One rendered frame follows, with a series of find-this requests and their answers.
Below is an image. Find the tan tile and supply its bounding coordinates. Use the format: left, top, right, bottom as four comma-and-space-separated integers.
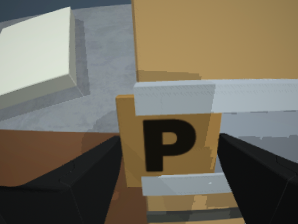
116, 93, 222, 186

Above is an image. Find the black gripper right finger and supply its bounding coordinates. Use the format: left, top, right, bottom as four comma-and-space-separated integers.
217, 133, 298, 224

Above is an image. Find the pale grey flat box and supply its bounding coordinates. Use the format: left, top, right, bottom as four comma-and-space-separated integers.
0, 7, 77, 109

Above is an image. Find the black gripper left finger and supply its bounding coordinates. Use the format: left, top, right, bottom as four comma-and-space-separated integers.
0, 136, 122, 224

